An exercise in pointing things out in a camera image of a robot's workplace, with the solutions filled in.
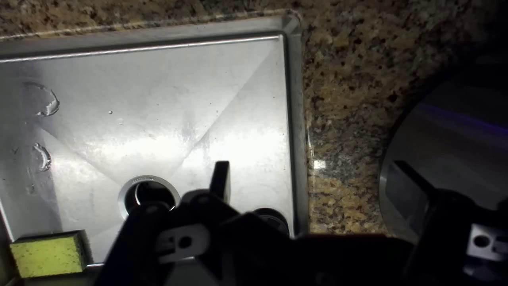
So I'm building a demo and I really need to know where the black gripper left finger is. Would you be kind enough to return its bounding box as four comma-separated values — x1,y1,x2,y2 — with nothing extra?
94,158,290,286

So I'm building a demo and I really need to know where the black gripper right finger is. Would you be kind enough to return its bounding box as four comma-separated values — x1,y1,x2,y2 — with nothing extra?
386,158,508,286

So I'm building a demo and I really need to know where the black sink drain guard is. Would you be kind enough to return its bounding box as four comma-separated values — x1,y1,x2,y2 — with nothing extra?
117,174,182,219

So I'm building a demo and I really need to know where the silver black rice cooker body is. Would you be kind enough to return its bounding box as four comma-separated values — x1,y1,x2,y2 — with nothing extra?
378,60,508,244

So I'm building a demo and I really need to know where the stainless steel sink basin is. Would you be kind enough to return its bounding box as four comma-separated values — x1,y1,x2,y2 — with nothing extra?
0,14,311,266

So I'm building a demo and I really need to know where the yellow green sponge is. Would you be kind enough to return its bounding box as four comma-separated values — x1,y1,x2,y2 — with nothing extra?
8,230,92,279

